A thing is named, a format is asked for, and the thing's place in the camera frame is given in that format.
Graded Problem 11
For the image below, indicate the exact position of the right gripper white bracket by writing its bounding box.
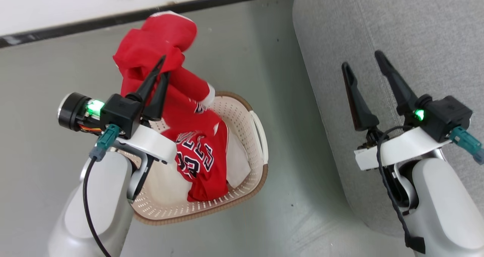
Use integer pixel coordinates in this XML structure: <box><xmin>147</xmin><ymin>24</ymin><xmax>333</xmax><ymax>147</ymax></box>
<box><xmin>341</xmin><ymin>50</ymin><xmax>453</xmax><ymax>171</ymax></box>

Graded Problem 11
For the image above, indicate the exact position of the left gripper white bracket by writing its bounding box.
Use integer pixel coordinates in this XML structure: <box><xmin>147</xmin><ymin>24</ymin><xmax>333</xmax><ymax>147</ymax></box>
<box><xmin>57</xmin><ymin>55</ymin><xmax>177</xmax><ymax>164</ymax></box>

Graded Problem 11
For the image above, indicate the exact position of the red garment with white trim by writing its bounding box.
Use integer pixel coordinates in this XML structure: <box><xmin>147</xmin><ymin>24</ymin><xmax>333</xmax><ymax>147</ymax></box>
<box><xmin>113</xmin><ymin>10</ymin><xmax>217</xmax><ymax>136</ymax></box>

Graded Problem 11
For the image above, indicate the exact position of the grey fabric sofa seat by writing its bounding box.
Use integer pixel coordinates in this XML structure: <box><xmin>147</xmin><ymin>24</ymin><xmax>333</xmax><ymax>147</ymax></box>
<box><xmin>292</xmin><ymin>0</ymin><xmax>484</xmax><ymax>238</ymax></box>

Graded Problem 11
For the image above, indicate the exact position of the white perforated laundry basket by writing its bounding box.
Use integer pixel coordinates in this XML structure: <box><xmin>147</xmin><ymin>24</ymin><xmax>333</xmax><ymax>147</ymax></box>
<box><xmin>121</xmin><ymin>91</ymin><xmax>270</xmax><ymax>226</ymax></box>

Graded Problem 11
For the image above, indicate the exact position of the red basketball jersey with lettering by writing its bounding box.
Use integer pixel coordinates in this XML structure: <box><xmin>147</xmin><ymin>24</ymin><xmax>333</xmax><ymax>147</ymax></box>
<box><xmin>161</xmin><ymin>98</ymin><xmax>230</xmax><ymax>202</ymax></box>

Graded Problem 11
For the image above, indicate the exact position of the black baseboard strip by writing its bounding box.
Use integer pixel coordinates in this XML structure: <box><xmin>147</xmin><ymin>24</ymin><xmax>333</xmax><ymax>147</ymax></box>
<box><xmin>0</xmin><ymin>0</ymin><xmax>300</xmax><ymax>48</ymax></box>

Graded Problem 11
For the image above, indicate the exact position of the teal connector on left camera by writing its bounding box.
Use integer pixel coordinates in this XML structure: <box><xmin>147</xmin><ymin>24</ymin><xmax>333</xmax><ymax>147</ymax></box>
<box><xmin>89</xmin><ymin>124</ymin><xmax>121</xmax><ymax>162</ymax></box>

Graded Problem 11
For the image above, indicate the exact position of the teal connector on camera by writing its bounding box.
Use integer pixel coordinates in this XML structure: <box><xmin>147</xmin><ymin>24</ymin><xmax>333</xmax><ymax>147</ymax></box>
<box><xmin>449</xmin><ymin>126</ymin><xmax>484</xmax><ymax>165</ymax></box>
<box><xmin>89</xmin><ymin>124</ymin><xmax>121</xmax><ymax>162</ymax></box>

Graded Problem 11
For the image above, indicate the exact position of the teal connector on right camera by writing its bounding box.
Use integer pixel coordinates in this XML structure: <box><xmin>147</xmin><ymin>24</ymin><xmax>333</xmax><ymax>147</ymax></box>
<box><xmin>449</xmin><ymin>126</ymin><xmax>484</xmax><ymax>165</ymax></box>

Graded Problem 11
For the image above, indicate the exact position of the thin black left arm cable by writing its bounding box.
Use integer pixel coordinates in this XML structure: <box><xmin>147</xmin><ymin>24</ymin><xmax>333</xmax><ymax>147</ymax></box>
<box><xmin>82</xmin><ymin>157</ymin><xmax>112</xmax><ymax>257</ymax></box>

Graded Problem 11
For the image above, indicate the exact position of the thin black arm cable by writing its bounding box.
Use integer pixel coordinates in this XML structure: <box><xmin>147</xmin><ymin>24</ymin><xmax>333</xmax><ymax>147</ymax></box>
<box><xmin>376</xmin><ymin>125</ymin><xmax>426</xmax><ymax>254</ymax></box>
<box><xmin>82</xmin><ymin>157</ymin><xmax>112</xmax><ymax>257</ymax></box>

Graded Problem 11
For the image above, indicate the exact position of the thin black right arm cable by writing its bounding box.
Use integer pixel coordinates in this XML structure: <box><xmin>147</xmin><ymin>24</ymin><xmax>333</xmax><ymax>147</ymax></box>
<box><xmin>376</xmin><ymin>125</ymin><xmax>426</xmax><ymax>254</ymax></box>

